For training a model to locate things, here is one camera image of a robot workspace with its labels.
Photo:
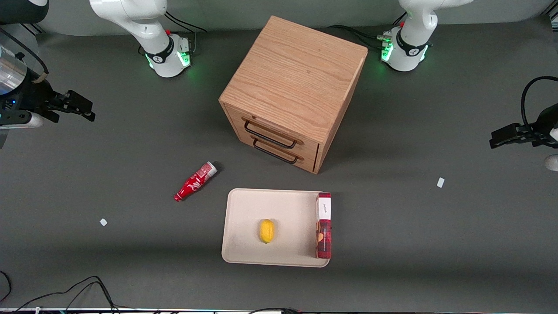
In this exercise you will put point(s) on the red coke bottle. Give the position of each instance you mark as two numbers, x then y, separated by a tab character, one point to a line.
194	183

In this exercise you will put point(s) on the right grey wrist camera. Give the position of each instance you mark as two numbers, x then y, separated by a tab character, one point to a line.
22	121

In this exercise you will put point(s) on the red biscuit box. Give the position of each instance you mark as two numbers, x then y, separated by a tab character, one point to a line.
324	226

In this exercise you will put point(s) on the wooden drawer cabinet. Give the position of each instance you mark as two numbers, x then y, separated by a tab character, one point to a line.
296	83

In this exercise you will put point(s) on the yellow lemon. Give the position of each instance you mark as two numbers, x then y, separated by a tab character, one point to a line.
267	230

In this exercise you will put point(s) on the beige plastic tray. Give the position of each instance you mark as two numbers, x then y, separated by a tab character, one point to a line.
248	226

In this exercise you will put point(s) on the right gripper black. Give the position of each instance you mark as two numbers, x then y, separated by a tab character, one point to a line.
34	94

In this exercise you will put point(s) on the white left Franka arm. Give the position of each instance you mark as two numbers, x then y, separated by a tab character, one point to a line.
414	30

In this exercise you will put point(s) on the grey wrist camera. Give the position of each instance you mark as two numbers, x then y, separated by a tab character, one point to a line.
22	121
552	163

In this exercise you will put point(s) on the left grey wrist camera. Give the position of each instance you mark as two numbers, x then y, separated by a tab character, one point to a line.
552	163

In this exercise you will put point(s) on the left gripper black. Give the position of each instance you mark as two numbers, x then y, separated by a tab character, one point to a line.
543	122

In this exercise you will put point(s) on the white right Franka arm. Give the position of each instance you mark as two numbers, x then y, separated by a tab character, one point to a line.
139	26

